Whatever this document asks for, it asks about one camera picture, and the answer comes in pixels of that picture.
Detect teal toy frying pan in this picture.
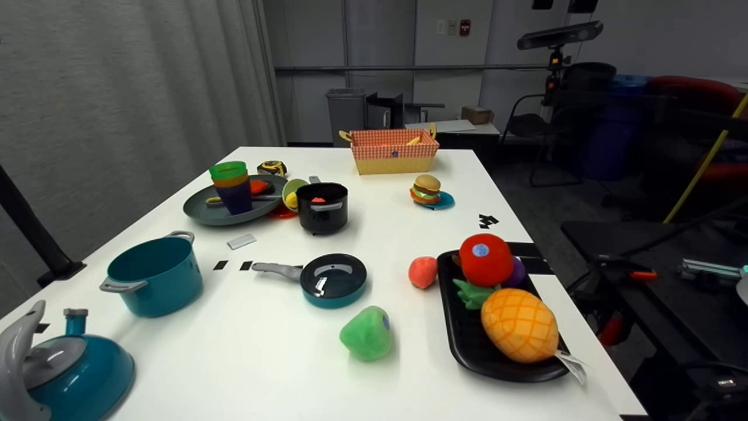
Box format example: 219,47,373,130
250,254,369,312

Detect toy hamburger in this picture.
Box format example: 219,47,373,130
408,174,445,208

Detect orange yellow basket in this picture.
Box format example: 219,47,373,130
337,126,441,176

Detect blue plastic disc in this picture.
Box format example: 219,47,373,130
427,191,458,214

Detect small red plush fruit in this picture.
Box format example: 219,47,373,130
407,256,441,292

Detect yellow-green toy cup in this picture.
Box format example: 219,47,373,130
280,178,311,214

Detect grey waste bin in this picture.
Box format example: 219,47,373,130
325,88,369,148

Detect red plush apple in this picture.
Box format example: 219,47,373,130
456,233,517,291

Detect green plush fruit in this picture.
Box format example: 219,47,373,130
337,304,398,365

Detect green plush vegetable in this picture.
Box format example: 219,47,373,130
451,277,500,312

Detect small grey card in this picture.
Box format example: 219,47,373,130
224,233,260,254

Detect purple plastic cup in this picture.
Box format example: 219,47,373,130
216,183,254,217

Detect brown cardboard box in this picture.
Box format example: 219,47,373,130
461,106,498,126

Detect orange plastic cup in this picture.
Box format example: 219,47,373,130
210,176,252,192

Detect green plastic cup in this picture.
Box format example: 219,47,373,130
207,159,250,185

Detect purple plush fruit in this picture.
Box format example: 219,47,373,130
502,256,530,289

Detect black plastic tray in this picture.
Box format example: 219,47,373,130
435,242,576,387

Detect dark grey plate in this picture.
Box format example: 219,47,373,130
179,172,289,230

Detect black folding chair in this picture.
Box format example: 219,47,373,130
498,91,583,191

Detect orange plush fruit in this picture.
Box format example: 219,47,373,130
480,286,591,388

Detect dark tripod stand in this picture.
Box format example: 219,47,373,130
542,44,573,107

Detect teal toy saucepan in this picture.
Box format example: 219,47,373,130
99,230,205,321

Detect blue barrel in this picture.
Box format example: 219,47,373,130
583,72,654,183

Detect grey backdrop curtain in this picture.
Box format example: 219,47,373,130
0,0,287,314

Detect yellow stick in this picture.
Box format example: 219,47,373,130
662,91,748,228

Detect teal toy kettle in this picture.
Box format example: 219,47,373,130
0,300,137,421

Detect black diagonal pole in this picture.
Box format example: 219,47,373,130
0,164,87,289

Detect red padded seat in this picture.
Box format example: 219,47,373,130
649,75,748,187

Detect black pot grey handle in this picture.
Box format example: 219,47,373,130
295,174,350,238

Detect dark stereo camera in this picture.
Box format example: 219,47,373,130
514,20,605,55

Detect orange handled tool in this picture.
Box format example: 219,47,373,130
599,256,662,286

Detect teal handled tool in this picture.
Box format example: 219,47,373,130
677,257,748,286

